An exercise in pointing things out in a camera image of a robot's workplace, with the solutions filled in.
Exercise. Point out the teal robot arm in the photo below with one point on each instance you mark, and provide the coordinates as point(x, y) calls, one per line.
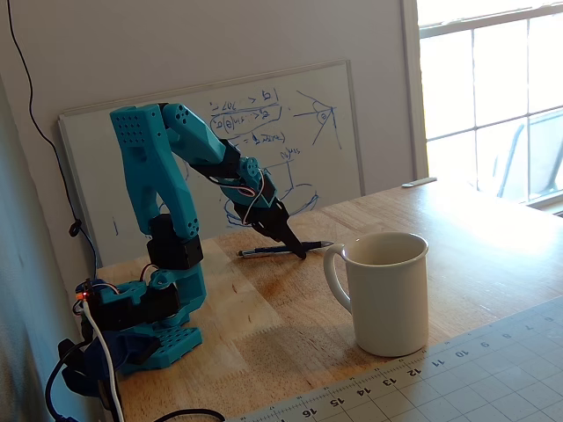
point(149, 176)

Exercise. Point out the blue table clamp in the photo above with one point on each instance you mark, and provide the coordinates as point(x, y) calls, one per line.
point(110, 356)

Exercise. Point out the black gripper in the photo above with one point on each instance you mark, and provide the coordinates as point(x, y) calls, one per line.
point(274, 218)

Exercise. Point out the white framed window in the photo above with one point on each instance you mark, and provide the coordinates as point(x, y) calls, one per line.
point(492, 88)

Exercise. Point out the blue and silver pen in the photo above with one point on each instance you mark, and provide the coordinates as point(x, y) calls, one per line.
point(264, 251)

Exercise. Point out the cream ceramic mug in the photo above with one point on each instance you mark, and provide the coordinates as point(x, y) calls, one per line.
point(387, 303)

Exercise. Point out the whiteboard with blue writing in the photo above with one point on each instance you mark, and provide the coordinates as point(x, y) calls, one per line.
point(308, 132)

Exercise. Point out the grey gridded cutting mat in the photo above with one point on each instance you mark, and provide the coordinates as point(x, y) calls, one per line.
point(462, 378)

